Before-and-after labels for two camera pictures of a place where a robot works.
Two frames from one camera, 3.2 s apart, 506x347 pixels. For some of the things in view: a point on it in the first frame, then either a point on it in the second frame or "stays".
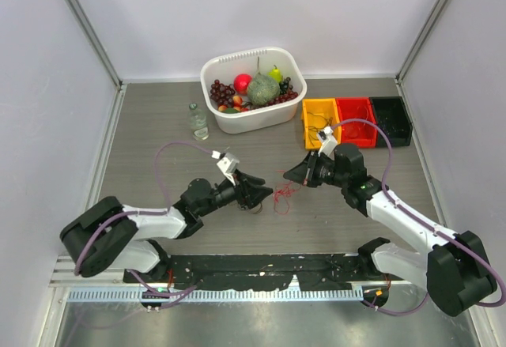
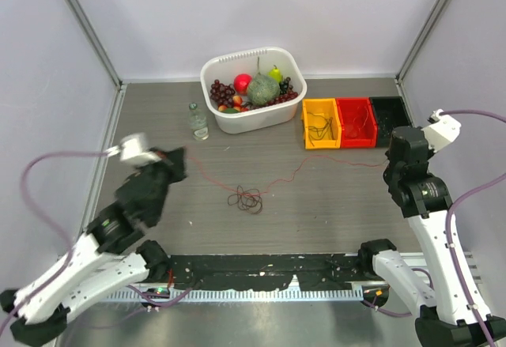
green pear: (276, 73) stays
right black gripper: (298, 174) -> (431, 153)
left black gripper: (247, 194) -> (178, 163)
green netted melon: (262, 89) stays
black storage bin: (393, 116) stays
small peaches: (237, 103) stays
